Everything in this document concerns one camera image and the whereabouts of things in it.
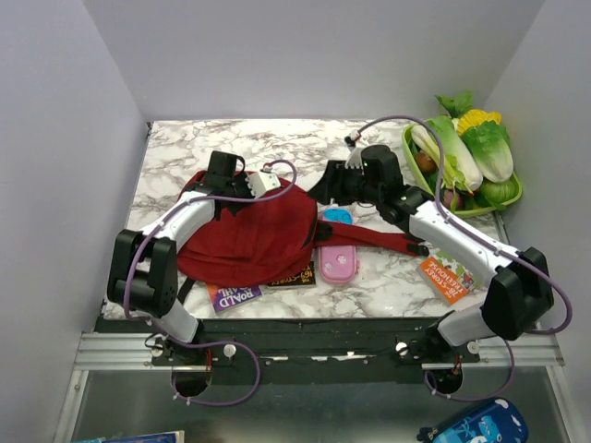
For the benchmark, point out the dark blue pencil case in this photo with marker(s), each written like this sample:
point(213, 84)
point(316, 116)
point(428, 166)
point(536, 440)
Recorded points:
point(496, 420)

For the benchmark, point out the yellow corn toy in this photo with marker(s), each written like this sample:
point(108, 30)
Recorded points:
point(476, 117)

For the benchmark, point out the green round pumpkin toy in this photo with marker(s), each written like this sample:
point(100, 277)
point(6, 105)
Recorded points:
point(495, 195)

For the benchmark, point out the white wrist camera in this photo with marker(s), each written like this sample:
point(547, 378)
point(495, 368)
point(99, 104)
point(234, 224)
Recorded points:
point(261, 183)
point(354, 160)

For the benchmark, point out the purple onion toy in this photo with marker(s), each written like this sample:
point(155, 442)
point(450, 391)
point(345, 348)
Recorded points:
point(452, 200)

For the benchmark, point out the green vegetable basket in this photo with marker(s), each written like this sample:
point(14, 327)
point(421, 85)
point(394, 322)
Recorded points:
point(427, 182)

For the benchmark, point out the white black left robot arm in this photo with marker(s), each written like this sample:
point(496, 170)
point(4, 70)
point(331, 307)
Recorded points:
point(143, 272)

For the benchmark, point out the red student backpack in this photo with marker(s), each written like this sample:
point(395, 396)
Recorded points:
point(272, 240)

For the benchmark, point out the green leafy vegetable toy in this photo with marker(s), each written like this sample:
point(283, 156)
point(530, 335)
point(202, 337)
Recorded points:
point(458, 105)

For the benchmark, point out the aluminium rail frame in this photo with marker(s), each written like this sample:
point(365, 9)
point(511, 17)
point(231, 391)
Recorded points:
point(121, 351)

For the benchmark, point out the white green bok choy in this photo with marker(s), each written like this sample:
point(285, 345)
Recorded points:
point(460, 169)

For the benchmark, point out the orange green Treehouse book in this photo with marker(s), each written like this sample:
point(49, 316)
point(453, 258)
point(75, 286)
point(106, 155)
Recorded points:
point(447, 278)

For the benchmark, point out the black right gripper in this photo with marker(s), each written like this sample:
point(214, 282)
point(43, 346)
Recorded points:
point(331, 185)

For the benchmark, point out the brown mushroom toy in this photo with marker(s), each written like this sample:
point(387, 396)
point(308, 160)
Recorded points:
point(425, 164)

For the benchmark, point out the pink blue pencil case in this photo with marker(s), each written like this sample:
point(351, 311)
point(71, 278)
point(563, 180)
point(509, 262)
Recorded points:
point(337, 263)

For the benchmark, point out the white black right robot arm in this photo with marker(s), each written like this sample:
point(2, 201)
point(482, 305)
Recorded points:
point(518, 292)

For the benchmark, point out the black blue Treehouse book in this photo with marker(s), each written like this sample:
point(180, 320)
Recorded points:
point(305, 277)

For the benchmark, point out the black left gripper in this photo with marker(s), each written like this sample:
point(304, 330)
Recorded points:
point(242, 180)

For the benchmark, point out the blue book at bottom edge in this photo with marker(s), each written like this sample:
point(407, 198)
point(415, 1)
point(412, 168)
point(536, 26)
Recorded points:
point(164, 437)

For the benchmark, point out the orange purple Roald Dahl book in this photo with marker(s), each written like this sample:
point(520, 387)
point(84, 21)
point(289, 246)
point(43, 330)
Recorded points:
point(224, 299)

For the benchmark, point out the green napa cabbage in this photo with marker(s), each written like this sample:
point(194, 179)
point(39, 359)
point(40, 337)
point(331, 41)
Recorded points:
point(489, 144)

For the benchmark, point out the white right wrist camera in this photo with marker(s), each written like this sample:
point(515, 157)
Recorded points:
point(354, 160)

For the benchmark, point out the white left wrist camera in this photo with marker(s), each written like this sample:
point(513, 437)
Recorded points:
point(261, 183)

